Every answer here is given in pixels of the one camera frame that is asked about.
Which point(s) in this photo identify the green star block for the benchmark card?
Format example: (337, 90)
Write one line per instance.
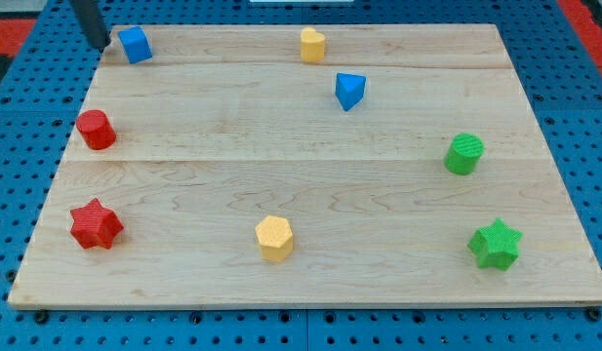
(495, 245)

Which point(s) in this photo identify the green cylinder block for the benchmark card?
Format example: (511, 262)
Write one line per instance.
(463, 154)

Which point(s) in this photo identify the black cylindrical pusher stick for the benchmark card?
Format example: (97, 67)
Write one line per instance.
(88, 14)

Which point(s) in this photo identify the blue triangle block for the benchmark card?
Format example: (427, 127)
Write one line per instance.
(350, 89)

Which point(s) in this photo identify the red star block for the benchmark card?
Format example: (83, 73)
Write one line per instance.
(95, 225)

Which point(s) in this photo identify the blue cube block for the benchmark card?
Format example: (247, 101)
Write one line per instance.
(135, 44)

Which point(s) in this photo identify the yellow hexagon block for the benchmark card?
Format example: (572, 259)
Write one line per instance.
(275, 238)

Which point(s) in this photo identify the red cylinder block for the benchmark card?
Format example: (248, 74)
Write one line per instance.
(95, 128)

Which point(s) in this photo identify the yellow heart block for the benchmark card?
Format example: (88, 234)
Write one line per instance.
(313, 45)

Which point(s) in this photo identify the wooden board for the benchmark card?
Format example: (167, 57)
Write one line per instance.
(226, 125)

